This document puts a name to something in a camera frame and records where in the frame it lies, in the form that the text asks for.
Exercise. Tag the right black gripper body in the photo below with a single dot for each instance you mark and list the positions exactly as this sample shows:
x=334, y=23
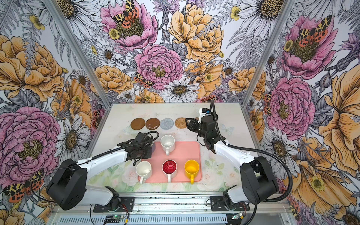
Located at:
x=197, y=128

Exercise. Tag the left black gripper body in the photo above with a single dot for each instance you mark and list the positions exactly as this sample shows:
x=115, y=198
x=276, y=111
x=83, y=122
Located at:
x=144, y=153

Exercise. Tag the large plain wooden coaster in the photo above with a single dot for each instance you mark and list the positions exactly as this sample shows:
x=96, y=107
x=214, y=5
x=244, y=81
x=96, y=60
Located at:
x=137, y=124

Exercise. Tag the tan rattan round coaster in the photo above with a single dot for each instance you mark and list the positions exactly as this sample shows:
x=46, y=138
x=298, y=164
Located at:
x=180, y=123

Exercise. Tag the scratched dark wooden coaster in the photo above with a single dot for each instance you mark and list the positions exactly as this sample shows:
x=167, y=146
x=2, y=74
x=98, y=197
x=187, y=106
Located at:
x=152, y=123

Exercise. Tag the white speckled mug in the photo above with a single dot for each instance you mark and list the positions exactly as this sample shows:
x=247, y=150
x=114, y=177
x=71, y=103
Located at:
x=168, y=144

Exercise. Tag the grey woven round coaster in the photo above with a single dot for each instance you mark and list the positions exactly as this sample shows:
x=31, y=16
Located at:
x=166, y=124

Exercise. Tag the lavender mug white inside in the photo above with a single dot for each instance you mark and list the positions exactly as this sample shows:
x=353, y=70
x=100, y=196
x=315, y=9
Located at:
x=153, y=147

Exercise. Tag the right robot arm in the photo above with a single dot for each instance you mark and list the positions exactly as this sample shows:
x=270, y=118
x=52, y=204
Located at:
x=258, y=183

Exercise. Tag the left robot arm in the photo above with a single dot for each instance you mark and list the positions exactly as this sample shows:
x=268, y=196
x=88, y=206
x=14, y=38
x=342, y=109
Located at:
x=69, y=187

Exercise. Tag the pink silicone tray mat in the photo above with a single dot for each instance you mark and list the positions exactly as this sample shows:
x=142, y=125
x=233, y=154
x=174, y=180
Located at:
x=176, y=160

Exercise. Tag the red inside mug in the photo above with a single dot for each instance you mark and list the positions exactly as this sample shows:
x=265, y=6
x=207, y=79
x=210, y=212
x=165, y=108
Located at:
x=169, y=168

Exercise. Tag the yellow mug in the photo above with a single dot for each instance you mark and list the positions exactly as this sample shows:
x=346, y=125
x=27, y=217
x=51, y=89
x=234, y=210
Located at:
x=191, y=170

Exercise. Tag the green circuit board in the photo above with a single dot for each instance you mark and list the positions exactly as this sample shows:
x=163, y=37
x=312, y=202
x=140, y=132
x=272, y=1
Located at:
x=113, y=219

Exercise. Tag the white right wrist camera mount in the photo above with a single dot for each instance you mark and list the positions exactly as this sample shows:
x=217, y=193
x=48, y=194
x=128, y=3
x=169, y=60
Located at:
x=202, y=112

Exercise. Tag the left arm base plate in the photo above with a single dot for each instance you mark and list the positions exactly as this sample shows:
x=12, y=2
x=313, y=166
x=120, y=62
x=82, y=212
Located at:
x=123, y=204

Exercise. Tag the aluminium front rail frame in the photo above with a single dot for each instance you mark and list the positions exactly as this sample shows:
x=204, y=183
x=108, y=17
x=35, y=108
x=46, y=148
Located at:
x=177, y=209

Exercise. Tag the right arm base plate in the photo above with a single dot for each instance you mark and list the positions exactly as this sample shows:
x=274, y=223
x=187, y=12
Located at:
x=222, y=204

